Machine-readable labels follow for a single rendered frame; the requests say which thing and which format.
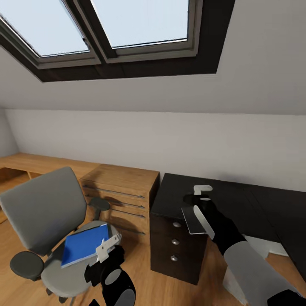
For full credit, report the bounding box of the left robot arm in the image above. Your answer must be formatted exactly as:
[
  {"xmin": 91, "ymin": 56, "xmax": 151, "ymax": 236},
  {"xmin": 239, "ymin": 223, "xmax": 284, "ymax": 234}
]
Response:
[{"xmin": 84, "ymin": 234, "xmax": 136, "ymax": 306}]

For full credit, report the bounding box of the desktop computer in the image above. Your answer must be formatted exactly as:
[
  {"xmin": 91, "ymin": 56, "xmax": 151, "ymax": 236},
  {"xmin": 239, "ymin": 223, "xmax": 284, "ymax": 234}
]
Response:
[{"xmin": 222, "ymin": 235, "xmax": 272, "ymax": 306}]

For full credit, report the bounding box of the swivel chair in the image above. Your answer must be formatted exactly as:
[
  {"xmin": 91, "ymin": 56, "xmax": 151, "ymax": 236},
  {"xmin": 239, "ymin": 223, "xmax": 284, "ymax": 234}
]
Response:
[{"xmin": 0, "ymin": 166, "xmax": 119, "ymax": 306}]

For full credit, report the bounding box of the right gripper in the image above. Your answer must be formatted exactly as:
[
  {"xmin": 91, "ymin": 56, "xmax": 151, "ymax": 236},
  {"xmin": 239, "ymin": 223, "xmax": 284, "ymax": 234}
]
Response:
[{"xmin": 183, "ymin": 194, "xmax": 209, "ymax": 206}]

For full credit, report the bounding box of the notebook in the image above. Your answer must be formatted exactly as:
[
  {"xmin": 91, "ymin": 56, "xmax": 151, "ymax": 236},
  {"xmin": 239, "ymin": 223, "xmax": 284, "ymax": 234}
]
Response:
[{"xmin": 181, "ymin": 208, "xmax": 207, "ymax": 234}]

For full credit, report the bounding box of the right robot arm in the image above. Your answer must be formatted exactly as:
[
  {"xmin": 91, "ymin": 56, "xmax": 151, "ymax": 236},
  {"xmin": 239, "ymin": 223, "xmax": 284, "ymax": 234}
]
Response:
[{"xmin": 183, "ymin": 185, "xmax": 306, "ymax": 306}]

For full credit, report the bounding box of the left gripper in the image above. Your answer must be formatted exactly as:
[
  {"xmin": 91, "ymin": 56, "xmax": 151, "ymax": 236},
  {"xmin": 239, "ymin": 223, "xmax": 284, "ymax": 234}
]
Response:
[{"xmin": 84, "ymin": 244, "xmax": 125, "ymax": 287}]

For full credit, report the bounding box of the folder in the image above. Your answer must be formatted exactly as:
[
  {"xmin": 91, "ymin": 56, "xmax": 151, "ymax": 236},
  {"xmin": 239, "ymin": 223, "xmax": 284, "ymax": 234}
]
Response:
[{"xmin": 61, "ymin": 224, "xmax": 109, "ymax": 269}]

